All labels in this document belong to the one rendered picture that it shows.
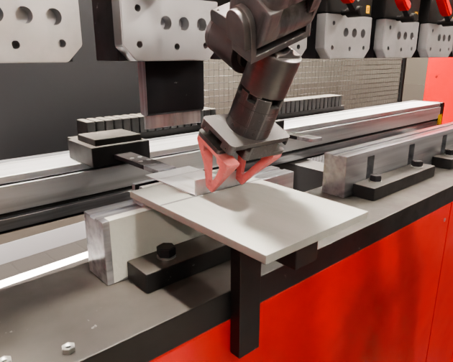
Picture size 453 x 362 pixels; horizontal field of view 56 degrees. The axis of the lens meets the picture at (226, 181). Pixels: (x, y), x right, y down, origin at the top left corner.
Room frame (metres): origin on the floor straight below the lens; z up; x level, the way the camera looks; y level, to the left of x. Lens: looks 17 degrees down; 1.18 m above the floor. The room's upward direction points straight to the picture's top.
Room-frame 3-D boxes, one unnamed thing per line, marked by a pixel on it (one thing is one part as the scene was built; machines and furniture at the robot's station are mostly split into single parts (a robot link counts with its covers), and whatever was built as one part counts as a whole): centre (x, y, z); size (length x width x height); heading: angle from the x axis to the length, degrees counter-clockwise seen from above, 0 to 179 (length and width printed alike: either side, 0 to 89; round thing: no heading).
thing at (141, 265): (0.62, 0.01, 0.89); 0.30 x 0.05 x 0.03; 131
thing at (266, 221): (0.52, -0.02, 1.00); 0.26 x 0.18 x 0.01; 41
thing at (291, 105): (1.44, -0.24, 1.02); 0.44 x 0.06 x 0.04; 131
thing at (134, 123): (1.07, 0.19, 1.02); 0.37 x 0.06 x 0.04; 131
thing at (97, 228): (0.67, 0.04, 0.92); 0.39 x 0.06 x 0.10; 131
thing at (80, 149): (0.76, 0.18, 1.01); 0.26 x 0.12 x 0.05; 41
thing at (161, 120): (0.64, 0.08, 1.13); 0.10 x 0.02 x 0.10; 131
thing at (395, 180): (0.99, -0.41, 0.89); 0.30 x 0.05 x 0.03; 131
